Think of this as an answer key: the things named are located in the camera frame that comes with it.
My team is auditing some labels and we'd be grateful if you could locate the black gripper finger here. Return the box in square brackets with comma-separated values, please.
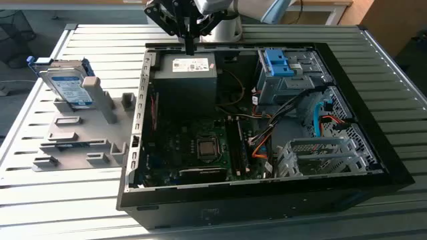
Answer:
[190, 11, 230, 55]
[143, 0, 193, 55]

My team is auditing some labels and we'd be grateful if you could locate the hard disk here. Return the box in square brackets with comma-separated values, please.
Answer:
[26, 56, 98, 110]

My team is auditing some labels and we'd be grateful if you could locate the grey disk bay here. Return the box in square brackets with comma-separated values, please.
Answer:
[275, 136, 371, 178]

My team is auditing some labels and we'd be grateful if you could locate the white framed desk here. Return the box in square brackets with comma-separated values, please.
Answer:
[0, 0, 355, 26]

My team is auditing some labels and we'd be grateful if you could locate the blue drive cage latch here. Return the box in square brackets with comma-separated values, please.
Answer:
[265, 49, 297, 77]

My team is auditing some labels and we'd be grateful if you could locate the grey optical drive cage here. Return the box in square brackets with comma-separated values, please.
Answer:
[255, 48, 335, 107]

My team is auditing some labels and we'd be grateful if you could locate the black mesh wastebasket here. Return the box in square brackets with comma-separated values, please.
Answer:
[0, 9, 38, 70]

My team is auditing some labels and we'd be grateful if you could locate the black RAM slot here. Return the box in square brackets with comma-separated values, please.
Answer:
[223, 115, 242, 177]
[235, 116, 253, 173]

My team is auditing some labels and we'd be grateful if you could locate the silver CPU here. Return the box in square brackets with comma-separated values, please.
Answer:
[199, 141, 218, 155]

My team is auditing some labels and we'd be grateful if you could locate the grey parts rack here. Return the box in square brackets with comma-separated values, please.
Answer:
[31, 76, 138, 173]

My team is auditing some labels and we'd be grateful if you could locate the green motherboard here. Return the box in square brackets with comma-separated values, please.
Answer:
[143, 117, 269, 187]

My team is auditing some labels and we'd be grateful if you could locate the CPU socket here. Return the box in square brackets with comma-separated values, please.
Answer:
[195, 134, 223, 163]

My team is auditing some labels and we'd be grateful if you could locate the wooden cabinet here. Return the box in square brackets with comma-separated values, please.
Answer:
[338, 0, 427, 58]

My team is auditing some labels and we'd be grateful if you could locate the dark RAM stick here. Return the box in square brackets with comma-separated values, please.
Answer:
[55, 142, 91, 149]

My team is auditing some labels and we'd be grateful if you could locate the black graphics card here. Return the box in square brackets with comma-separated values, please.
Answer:
[178, 166, 229, 185]

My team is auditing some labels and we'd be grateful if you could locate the black open PC case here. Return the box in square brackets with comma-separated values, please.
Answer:
[115, 41, 417, 230]

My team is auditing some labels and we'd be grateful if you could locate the yellow power wire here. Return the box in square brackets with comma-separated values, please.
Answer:
[215, 69, 247, 108]

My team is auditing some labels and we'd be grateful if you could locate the multicoloured power wire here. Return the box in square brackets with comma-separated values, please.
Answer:
[217, 104, 274, 120]

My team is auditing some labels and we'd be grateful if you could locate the red thin wire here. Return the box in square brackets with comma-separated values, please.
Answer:
[150, 93, 160, 131]

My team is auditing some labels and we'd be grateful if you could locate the black wire bundle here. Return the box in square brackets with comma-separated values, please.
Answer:
[249, 86, 327, 146]

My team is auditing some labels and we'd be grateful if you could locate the white floor cable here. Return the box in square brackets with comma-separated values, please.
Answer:
[0, 79, 38, 86]

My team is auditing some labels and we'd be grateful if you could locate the light blue data wire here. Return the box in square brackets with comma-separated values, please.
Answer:
[313, 98, 331, 138]

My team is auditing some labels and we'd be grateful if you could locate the orange red power wire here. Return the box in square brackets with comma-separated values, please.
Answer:
[318, 115, 355, 131]

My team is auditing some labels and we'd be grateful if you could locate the orange motherboard wire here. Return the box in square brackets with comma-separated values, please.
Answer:
[251, 134, 274, 160]

